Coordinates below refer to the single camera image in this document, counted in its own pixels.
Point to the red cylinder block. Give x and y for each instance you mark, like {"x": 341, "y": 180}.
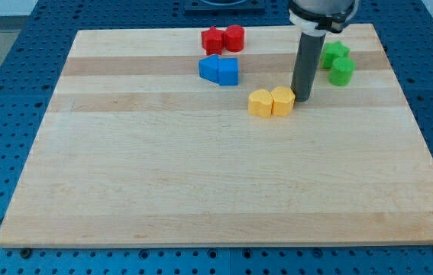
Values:
{"x": 234, "y": 38}

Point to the yellow heart block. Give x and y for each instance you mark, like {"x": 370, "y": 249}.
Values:
{"x": 260, "y": 102}

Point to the green cylinder block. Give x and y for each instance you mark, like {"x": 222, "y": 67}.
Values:
{"x": 341, "y": 71}

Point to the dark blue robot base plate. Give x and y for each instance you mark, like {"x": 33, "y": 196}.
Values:
{"x": 193, "y": 7}

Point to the red star block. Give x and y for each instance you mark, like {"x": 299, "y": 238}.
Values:
{"x": 213, "y": 40}

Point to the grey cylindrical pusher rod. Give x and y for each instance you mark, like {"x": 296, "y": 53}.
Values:
{"x": 306, "y": 65}

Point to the light wooden board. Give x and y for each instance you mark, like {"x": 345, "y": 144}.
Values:
{"x": 136, "y": 150}

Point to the green star block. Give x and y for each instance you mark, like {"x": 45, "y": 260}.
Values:
{"x": 332, "y": 51}

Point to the blue cube block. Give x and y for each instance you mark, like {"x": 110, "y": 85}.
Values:
{"x": 228, "y": 72}

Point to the yellow pentagon block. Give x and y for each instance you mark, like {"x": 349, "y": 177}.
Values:
{"x": 283, "y": 101}

